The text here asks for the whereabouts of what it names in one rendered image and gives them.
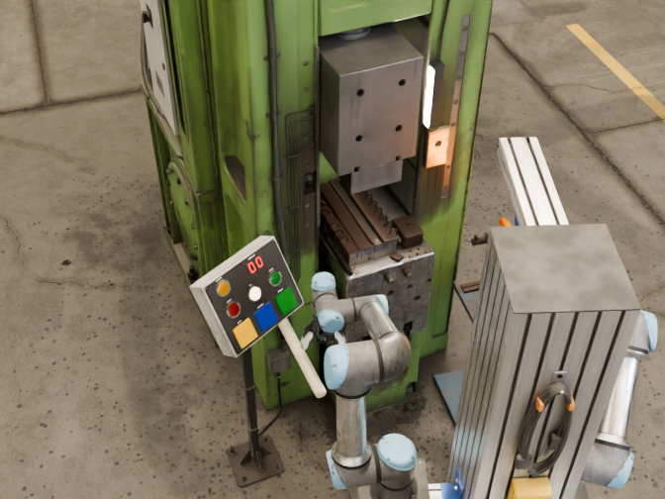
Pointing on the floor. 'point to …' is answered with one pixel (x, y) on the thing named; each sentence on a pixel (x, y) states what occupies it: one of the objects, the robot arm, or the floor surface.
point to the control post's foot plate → (242, 466)
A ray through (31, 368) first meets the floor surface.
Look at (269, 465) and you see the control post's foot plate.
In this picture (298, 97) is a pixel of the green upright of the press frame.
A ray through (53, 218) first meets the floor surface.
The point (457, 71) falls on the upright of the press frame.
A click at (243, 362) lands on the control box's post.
